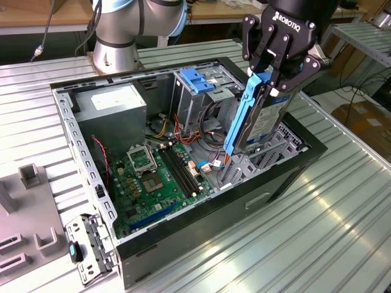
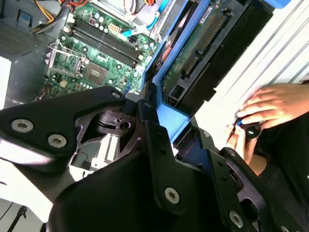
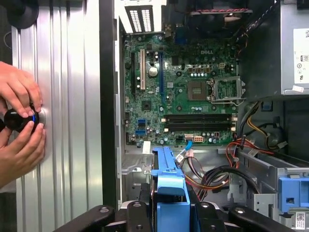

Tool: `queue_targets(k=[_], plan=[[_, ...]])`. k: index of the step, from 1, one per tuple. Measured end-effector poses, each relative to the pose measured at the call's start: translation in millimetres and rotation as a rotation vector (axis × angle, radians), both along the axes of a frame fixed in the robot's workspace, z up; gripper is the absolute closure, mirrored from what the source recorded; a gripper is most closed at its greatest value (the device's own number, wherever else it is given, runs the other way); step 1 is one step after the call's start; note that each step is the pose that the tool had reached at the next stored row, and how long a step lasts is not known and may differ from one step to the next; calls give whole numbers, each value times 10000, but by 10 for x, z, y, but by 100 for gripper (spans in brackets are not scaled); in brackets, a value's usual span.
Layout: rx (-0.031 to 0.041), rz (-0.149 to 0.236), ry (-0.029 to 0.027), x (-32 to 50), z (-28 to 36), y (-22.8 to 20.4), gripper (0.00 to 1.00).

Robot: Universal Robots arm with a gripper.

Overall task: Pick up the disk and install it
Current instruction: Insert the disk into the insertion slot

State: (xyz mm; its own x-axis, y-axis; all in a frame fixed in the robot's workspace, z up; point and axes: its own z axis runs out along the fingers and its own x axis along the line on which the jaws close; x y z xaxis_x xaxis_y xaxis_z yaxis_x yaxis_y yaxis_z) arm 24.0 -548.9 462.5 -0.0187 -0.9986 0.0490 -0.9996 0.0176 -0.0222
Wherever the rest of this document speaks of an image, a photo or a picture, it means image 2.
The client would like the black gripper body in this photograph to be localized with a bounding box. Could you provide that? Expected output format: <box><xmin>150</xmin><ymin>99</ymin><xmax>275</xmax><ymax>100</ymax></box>
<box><xmin>47</xmin><ymin>151</ymin><xmax>226</xmax><ymax>232</ymax></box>

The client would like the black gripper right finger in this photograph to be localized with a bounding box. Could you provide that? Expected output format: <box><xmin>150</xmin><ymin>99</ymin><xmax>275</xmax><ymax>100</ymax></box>
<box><xmin>190</xmin><ymin>119</ymin><xmax>299</xmax><ymax>232</ymax></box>

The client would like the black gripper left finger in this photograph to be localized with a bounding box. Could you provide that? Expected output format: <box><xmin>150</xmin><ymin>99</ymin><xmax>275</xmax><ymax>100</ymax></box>
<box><xmin>0</xmin><ymin>86</ymin><xmax>186</xmax><ymax>217</ymax></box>

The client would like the round black tool blue ring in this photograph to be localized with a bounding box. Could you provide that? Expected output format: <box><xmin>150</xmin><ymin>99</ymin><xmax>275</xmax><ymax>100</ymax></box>
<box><xmin>237</xmin><ymin>118</ymin><xmax>263</xmax><ymax>141</ymax></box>

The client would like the hard disk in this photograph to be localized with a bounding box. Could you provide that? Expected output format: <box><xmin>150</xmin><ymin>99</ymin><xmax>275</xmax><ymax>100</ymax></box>
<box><xmin>141</xmin><ymin>0</ymin><xmax>294</xmax><ymax>145</ymax></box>

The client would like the person's left hand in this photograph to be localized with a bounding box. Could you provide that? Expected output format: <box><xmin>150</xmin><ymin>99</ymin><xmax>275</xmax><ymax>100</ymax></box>
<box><xmin>226</xmin><ymin>124</ymin><xmax>268</xmax><ymax>176</ymax></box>

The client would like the person's right hand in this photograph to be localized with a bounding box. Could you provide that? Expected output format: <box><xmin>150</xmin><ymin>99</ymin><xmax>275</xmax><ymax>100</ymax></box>
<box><xmin>238</xmin><ymin>83</ymin><xmax>309</xmax><ymax>130</ymax></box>

